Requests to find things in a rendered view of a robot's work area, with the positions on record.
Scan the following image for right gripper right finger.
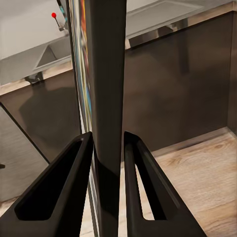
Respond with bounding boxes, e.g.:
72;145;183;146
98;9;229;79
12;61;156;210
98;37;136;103
124;132;207;237

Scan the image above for poster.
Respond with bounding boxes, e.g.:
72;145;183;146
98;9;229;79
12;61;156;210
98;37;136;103
66;0;127;237

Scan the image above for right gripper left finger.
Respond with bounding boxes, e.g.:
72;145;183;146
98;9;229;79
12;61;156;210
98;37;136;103
0;131;93;237

